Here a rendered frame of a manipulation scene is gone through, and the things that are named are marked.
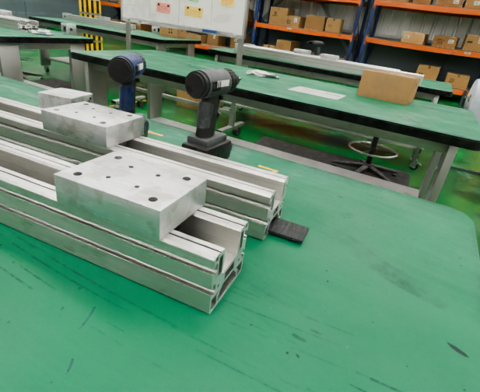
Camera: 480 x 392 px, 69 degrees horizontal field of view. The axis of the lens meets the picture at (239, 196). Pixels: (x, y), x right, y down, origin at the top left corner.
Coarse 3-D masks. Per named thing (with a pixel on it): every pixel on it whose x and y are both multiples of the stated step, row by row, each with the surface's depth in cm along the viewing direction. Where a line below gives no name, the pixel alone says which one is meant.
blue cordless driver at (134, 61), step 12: (120, 60) 79; (132, 60) 82; (144, 60) 91; (108, 72) 80; (120, 72) 80; (132, 72) 80; (132, 84) 86; (120, 96) 85; (132, 96) 87; (120, 108) 86; (132, 108) 88; (144, 120) 96; (144, 132) 94
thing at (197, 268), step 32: (0, 160) 60; (32, 160) 57; (0, 192) 51; (32, 192) 48; (32, 224) 51; (64, 224) 48; (96, 224) 46; (192, 224) 48; (224, 224) 46; (96, 256) 47; (128, 256) 45; (160, 256) 42; (192, 256) 40; (224, 256) 42; (160, 288) 44; (192, 288) 42; (224, 288) 47
